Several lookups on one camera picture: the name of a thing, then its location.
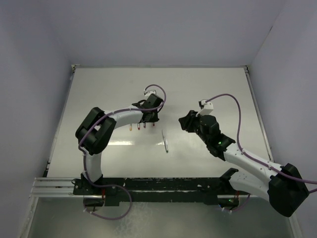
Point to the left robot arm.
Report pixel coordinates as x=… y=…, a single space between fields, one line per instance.
x=95 y=132

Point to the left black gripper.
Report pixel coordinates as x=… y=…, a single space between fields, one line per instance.
x=154 y=119

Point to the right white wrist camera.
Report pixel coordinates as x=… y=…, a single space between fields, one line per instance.
x=206 y=107

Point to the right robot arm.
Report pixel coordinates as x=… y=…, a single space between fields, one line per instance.
x=282 y=186

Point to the green-end white marker pen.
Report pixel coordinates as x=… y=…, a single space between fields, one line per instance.
x=165 y=141

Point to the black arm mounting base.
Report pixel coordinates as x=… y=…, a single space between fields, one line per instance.
x=113 y=191

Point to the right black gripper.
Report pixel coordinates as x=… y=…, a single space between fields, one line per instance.
x=187 y=121

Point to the aluminium rail frame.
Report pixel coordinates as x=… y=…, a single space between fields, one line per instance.
x=53 y=187

